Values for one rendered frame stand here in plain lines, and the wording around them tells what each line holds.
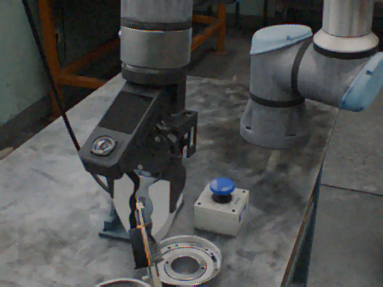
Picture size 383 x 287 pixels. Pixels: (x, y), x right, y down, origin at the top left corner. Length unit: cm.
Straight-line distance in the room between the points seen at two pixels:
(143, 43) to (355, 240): 175
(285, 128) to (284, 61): 14
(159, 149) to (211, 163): 46
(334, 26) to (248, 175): 31
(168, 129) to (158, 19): 12
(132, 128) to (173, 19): 12
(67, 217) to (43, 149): 25
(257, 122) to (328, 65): 21
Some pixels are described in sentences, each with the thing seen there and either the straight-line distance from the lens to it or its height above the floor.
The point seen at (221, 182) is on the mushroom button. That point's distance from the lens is 84.
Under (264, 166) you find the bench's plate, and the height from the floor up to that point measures 80.
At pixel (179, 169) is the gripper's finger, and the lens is 58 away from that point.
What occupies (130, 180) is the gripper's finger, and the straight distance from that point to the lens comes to 61.
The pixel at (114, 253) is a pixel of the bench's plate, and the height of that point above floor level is 80.
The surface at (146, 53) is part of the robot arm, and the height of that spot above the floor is 115.
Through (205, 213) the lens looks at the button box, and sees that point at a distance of 84.
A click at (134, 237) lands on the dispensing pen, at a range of 63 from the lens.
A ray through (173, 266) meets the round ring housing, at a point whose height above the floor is 82.
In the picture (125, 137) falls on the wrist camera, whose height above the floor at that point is 108.
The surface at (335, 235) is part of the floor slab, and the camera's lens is 220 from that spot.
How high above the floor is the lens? 133
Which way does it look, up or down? 29 degrees down
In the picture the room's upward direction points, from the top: 1 degrees counter-clockwise
